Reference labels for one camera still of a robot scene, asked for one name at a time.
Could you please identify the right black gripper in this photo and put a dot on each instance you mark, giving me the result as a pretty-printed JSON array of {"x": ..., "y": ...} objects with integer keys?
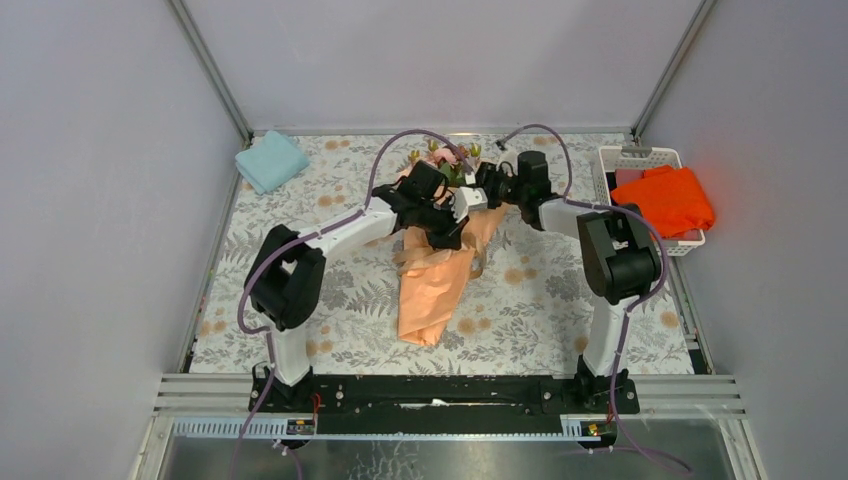
[{"x": 486, "y": 174}]

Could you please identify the floral patterned table mat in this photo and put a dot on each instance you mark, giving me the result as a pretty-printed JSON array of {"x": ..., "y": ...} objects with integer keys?
[{"x": 529, "y": 312}]

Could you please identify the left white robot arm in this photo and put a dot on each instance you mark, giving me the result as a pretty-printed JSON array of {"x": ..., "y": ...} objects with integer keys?
[{"x": 284, "y": 282}]

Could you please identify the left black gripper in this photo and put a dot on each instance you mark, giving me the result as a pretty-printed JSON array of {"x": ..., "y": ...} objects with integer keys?
[{"x": 447, "y": 235}]

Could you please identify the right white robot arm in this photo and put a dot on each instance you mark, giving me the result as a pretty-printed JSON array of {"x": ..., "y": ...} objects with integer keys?
[{"x": 620, "y": 260}]

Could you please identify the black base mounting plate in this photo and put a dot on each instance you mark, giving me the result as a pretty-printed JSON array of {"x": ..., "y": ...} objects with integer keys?
[{"x": 442, "y": 405}]

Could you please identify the orange folded cloth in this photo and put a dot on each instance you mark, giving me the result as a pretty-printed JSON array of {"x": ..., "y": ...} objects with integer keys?
[{"x": 671, "y": 199}]

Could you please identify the tan wrapping paper sheet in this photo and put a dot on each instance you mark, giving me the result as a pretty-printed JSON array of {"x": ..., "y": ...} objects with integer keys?
[{"x": 429, "y": 298}]

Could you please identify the light blue folded towel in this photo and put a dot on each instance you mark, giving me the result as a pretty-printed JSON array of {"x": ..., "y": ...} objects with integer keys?
[{"x": 270, "y": 162}]

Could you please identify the tan ribbon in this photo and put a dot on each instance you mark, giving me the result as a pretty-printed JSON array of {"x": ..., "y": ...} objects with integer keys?
[{"x": 419, "y": 255}]

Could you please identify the pink fake flower bunch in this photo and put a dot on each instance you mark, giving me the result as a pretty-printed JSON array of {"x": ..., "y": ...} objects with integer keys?
[{"x": 448, "y": 162}]

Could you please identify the white plastic basket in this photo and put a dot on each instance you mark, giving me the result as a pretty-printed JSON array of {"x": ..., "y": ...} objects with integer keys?
[{"x": 612, "y": 158}]

